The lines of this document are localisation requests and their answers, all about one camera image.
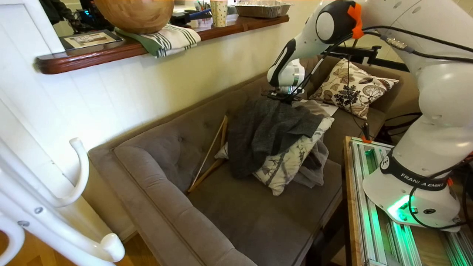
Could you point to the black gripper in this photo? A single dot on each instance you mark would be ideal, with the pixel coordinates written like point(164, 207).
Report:
point(287, 94)

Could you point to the dark grey knitted blanket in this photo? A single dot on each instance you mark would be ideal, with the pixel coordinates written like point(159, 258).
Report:
point(263, 128)

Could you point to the white patterned pillow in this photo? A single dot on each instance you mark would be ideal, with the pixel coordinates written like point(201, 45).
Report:
point(278, 170)

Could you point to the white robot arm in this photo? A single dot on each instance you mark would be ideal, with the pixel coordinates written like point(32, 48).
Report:
point(433, 39)

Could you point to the floral right pillow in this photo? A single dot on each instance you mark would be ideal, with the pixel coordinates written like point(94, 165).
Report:
point(353, 89)

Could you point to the light grey throw blanket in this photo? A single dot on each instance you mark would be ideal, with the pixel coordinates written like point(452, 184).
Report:
point(310, 172)

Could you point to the wooden stick on sofa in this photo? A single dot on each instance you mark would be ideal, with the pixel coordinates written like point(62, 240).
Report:
point(208, 163)

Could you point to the striped folded towel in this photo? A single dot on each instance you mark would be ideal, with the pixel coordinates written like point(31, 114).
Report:
point(165, 42)

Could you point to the grey tufted sofa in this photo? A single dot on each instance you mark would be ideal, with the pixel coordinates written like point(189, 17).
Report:
point(226, 221)

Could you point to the dark wooden ledge shelf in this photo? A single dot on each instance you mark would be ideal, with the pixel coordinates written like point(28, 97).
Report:
point(127, 45)

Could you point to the framed picture on ledge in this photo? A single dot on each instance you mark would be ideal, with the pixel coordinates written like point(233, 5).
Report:
point(90, 40)

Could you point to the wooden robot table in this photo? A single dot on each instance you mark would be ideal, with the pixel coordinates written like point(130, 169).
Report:
point(352, 207)

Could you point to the black camera tripod bar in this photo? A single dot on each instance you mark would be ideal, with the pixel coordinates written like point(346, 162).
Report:
point(363, 55)

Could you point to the aluminium rail base plate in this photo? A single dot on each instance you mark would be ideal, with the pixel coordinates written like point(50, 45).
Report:
point(393, 237)

